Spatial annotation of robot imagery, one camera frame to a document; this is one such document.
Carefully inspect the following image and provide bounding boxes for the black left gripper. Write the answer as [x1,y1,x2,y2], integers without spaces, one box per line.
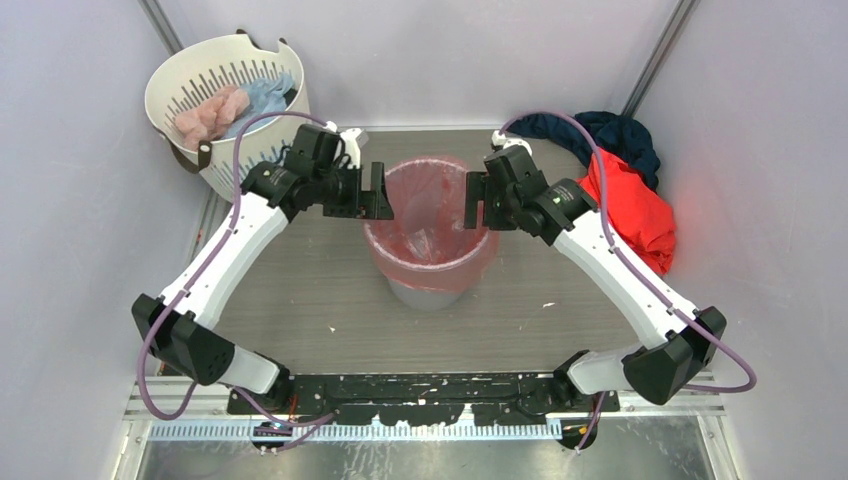
[314,161,393,220]

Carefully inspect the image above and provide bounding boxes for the red plastic trash bag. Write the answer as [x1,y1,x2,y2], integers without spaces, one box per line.
[363,156,500,293]

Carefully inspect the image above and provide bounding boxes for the grey plastic trash bin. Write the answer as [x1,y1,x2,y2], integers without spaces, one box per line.
[388,279,463,312]

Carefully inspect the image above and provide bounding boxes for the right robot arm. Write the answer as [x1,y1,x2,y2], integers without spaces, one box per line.
[464,142,727,411]

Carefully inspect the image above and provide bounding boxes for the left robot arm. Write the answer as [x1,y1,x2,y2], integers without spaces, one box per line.
[131,124,394,413]

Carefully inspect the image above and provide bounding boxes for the navy blue cloth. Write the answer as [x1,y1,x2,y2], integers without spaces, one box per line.
[504,111,661,191]

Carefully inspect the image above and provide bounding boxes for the light blue plastic bag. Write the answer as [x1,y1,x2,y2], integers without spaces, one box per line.
[222,72,297,139]

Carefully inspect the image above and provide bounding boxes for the red cloth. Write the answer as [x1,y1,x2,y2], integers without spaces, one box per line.
[578,150,676,276]

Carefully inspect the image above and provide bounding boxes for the pink plastic bag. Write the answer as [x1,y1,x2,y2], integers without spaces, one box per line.
[174,85,250,151]

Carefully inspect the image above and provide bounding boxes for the white slotted laundry basket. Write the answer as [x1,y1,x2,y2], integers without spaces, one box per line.
[144,32,311,202]

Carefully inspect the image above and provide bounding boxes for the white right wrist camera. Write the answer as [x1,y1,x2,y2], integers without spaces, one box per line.
[490,130,533,156]

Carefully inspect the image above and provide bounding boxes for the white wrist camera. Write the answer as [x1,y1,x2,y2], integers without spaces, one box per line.
[490,130,533,156]
[340,128,368,170]

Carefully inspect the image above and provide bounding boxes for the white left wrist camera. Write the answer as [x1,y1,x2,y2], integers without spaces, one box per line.
[340,128,368,170]

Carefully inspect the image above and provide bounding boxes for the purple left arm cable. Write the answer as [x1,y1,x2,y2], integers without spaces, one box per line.
[135,110,337,455]

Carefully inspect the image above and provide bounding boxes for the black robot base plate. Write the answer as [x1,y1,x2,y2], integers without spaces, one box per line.
[256,372,599,427]

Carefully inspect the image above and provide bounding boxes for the right aluminium corner post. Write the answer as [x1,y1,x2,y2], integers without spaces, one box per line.
[621,0,701,117]

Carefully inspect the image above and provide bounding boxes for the aluminium corner post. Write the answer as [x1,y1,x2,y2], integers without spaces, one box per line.
[138,0,184,54]
[621,0,701,117]

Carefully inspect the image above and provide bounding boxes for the left aluminium corner post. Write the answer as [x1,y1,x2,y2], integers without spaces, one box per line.
[138,0,184,54]

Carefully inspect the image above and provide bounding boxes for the aluminium frame rail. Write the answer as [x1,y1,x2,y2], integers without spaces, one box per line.
[123,372,727,442]

